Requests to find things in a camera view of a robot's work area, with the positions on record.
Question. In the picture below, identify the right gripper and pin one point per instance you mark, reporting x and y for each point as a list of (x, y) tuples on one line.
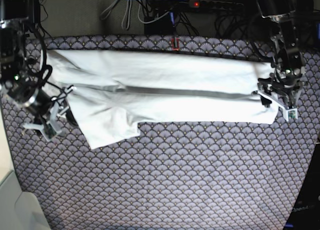
[(42, 106)]

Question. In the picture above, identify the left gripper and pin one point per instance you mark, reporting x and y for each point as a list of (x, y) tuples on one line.
[(289, 88)]

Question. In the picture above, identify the white T-shirt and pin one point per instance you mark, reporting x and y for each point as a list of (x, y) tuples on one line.
[(116, 90)]

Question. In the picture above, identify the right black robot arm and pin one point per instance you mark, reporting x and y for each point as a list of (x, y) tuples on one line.
[(18, 81)]

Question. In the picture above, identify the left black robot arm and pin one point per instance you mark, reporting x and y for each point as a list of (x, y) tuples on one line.
[(287, 61)]

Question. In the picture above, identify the red table clamp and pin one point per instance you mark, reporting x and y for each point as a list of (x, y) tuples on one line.
[(175, 43)]

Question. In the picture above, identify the black power strip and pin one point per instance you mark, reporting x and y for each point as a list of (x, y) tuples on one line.
[(215, 5)]

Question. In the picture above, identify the patterned purple table cloth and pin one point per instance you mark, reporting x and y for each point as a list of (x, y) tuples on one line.
[(180, 175)]

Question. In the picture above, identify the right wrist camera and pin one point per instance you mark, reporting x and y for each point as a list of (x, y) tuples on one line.
[(52, 129)]

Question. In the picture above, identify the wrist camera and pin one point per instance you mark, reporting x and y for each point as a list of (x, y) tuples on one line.
[(291, 113), (52, 129)]

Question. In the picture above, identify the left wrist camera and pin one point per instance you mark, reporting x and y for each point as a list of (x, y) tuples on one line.
[(291, 113)]

